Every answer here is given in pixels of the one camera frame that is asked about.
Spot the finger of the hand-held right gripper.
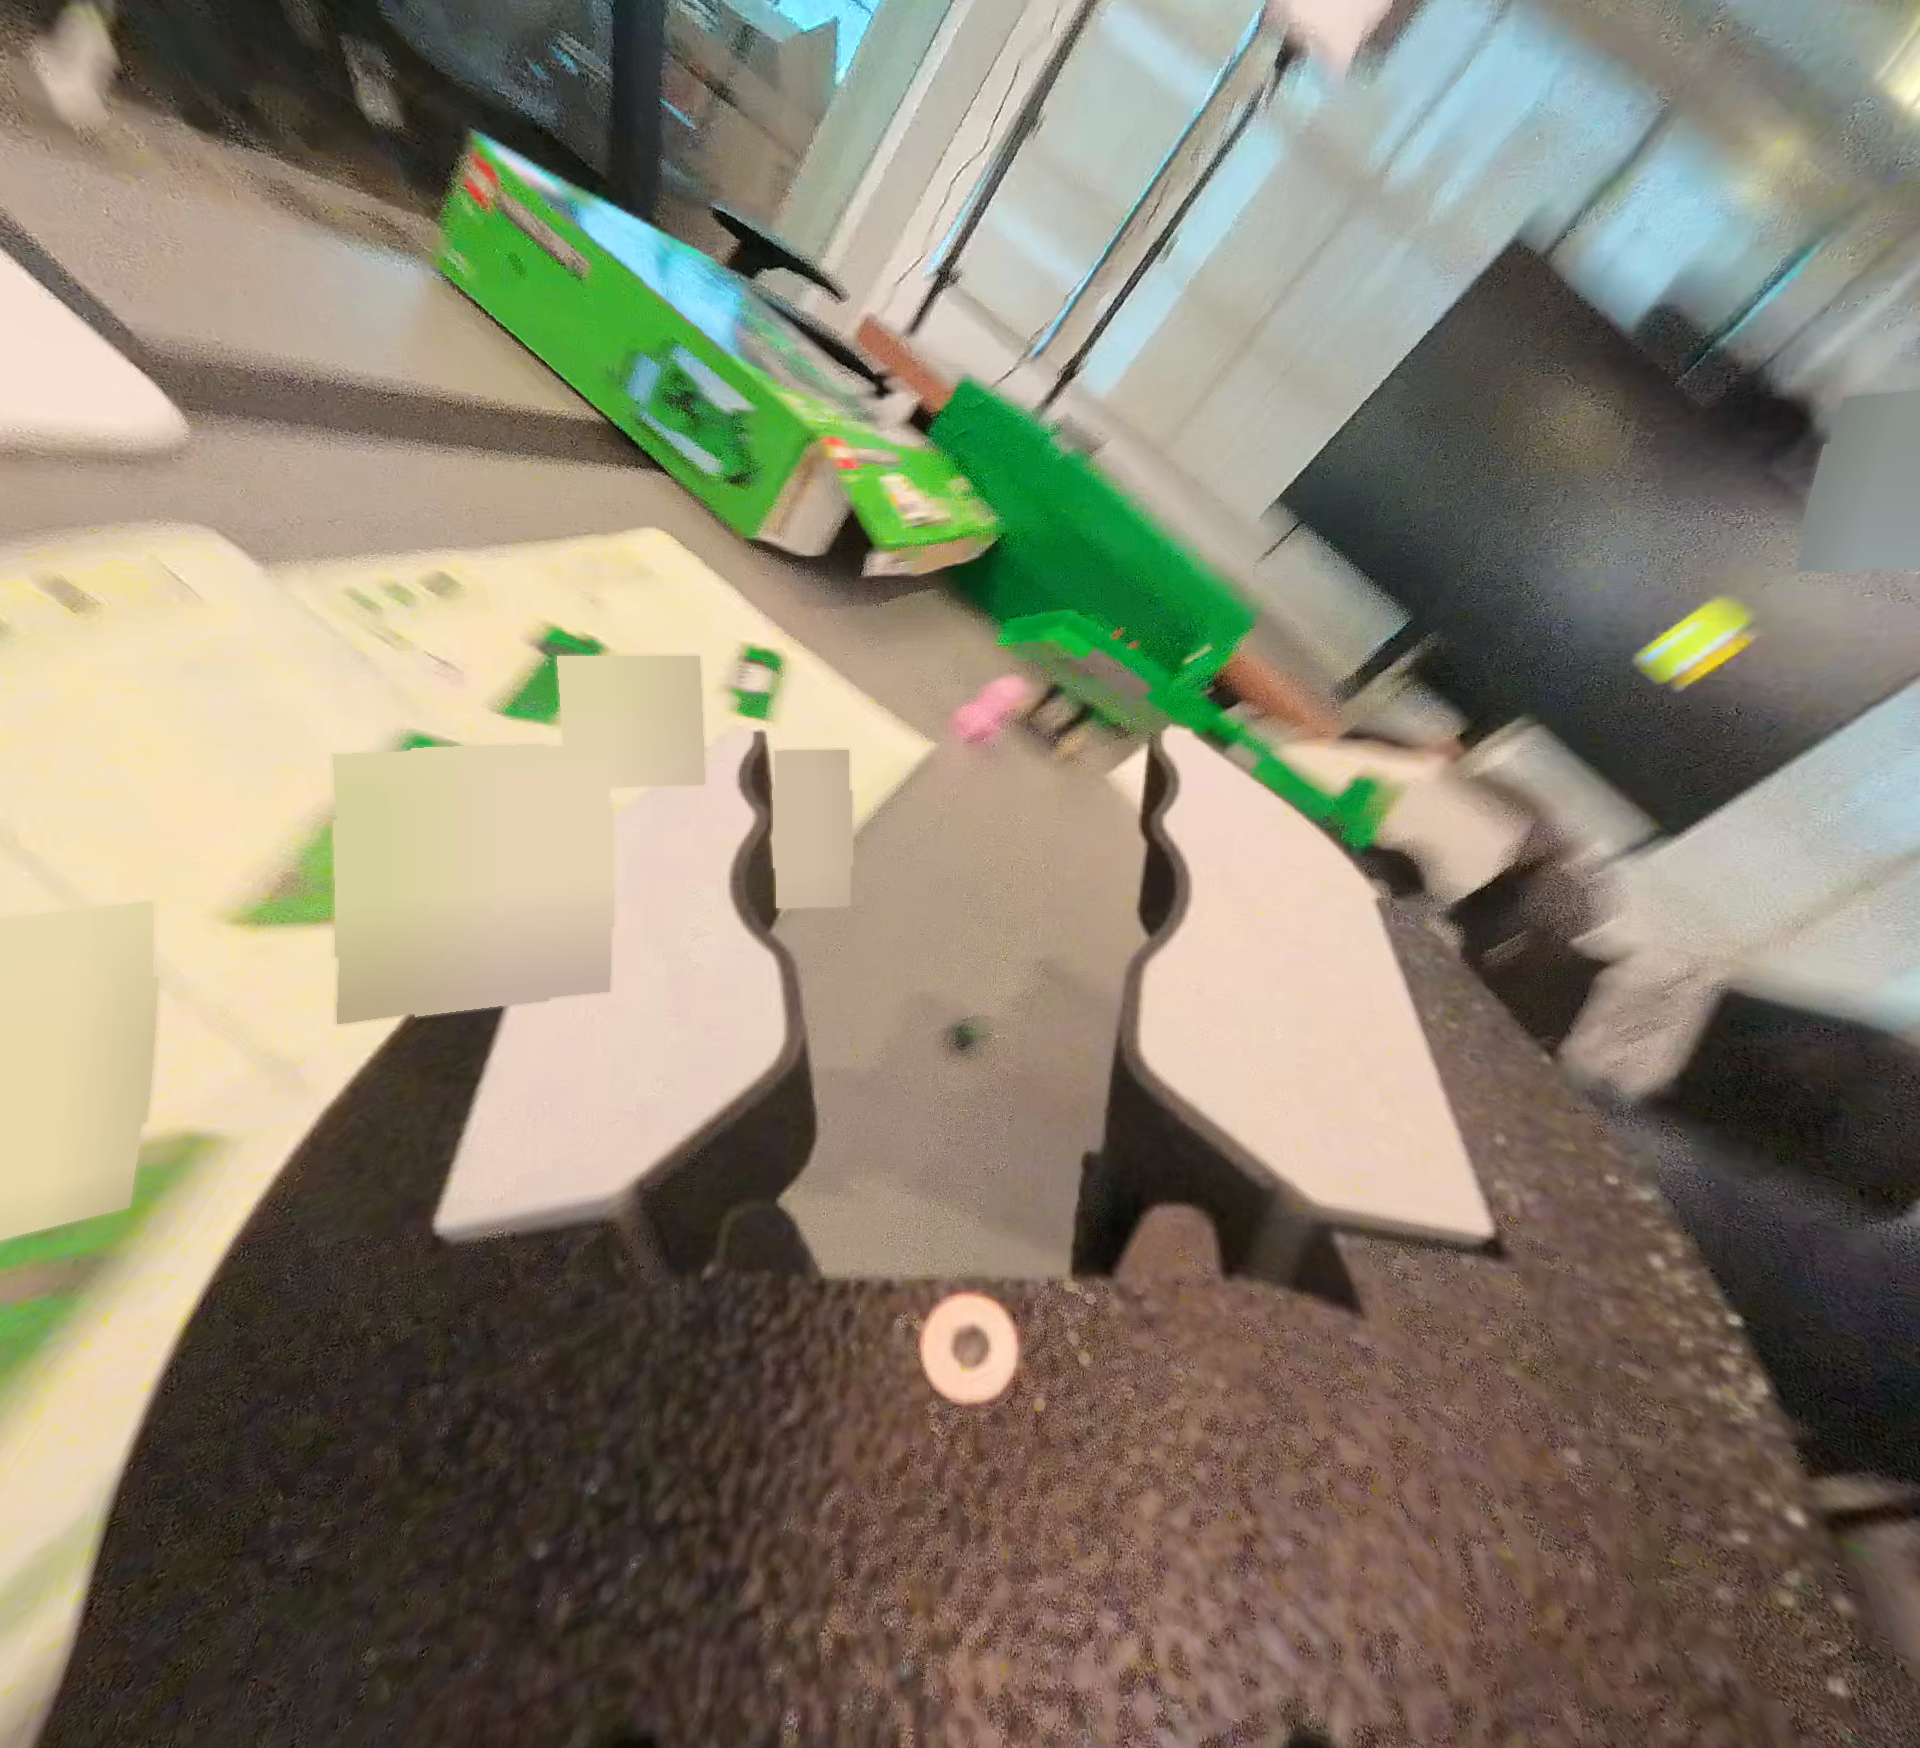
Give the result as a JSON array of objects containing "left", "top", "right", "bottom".
[
  {"left": 1403, "top": 720, "right": 1553, "bottom": 893},
  {"left": 1560, "top": 869, "right": 1753, "bottom": 1105}
]

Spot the green plastic bin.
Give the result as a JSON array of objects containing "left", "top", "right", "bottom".
[{"left": 928, "top": 381, "right": 1259, "bottom": 729}]

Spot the black brick stand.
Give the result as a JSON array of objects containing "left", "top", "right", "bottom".
[{"left": 998, "top": 608, "right": 1187, "bottom": 764}]

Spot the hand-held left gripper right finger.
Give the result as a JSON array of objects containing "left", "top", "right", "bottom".
[{"left": 1072, "top": 729, "right": 1503, "bottom": 1276}]

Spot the green studded brick plate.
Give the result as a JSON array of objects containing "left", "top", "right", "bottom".
[{"left": 1184, "top": 705, "right": 1401, "bottom": 853}]

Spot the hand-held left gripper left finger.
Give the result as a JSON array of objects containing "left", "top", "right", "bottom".
[{"left": 435, "top": 729, "right": 823, "bottom": 1273}]

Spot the black office chair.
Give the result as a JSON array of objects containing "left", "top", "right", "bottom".
[{"left": 708, "top": 203, "right": 902, "bottom": 397}]

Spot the grey desk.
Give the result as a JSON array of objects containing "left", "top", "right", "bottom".
[{"left": 0, "top": 98, "right": 1503, "bottom": 1284}]

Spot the large black screen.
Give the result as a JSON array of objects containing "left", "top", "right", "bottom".
[{"left": 1282, "top": 239, "right": 1920, "bottom": 835}]

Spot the green cardboard toy box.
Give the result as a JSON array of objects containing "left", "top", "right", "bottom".
[{"left": 431, "top": 129, "right": 1004, "bottom": 580}]

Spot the building instruction booklet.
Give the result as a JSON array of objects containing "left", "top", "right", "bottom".
[{"left": 0, "top": 526, "right": 933, "bottom": 1689}]

